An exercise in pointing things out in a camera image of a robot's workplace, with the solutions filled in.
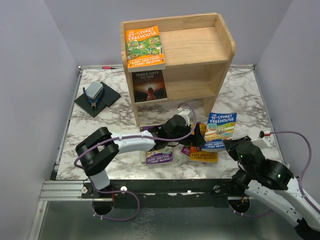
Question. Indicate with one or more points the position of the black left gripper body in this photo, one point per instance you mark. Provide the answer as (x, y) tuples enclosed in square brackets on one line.
[(193, 141)]

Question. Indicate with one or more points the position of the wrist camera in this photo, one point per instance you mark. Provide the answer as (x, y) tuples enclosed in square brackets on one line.
[(187, 114), (263, 141)]

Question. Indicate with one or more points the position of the purple green bottom book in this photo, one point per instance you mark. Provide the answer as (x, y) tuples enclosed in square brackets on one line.
[(185, 150)]

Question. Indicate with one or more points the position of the purple 52-Storey Treehouse book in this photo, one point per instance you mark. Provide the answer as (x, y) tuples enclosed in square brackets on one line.
[(158, 157)]

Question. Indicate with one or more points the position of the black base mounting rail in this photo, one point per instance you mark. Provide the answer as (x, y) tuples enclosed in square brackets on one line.
[(168, 193)]

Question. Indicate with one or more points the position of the dark Three Days book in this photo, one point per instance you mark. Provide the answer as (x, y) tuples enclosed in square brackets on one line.
[(149, 86)]

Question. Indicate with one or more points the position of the black plastic tray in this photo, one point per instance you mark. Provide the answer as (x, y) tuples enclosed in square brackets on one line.
[(106, 98)]

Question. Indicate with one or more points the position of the red marker pen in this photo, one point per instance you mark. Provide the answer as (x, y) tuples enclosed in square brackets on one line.
[(108, 68)]

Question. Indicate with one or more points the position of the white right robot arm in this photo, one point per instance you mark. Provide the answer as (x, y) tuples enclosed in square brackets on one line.
[(274, 185)]

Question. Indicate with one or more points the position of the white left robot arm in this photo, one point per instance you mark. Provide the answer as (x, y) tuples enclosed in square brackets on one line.
[(97, 151)]

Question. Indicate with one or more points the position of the grey tin box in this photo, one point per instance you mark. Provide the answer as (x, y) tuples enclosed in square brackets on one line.
[(93, 89)]

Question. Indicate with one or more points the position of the blue 91-Storey Treehouse book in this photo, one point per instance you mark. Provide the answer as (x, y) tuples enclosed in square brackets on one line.
[(220, 126)]

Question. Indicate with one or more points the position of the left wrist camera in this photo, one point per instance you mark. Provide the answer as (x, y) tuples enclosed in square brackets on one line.
[(187, 114)]

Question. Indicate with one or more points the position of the orange 39-Storey Treehouse book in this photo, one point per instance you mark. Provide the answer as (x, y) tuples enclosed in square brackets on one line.
[(143, 48)]

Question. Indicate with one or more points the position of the wooden bookshelf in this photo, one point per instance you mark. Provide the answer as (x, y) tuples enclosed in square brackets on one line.
[(198, 51)]

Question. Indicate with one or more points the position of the orange 130-Storey Treehouse book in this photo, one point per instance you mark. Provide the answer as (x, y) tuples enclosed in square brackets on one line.
[(197, 155)]

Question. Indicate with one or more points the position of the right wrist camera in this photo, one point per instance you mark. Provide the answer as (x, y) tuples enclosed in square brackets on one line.
[(263, 141)]

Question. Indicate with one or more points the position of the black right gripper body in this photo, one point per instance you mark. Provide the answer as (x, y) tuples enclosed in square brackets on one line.
[(234, 155)]

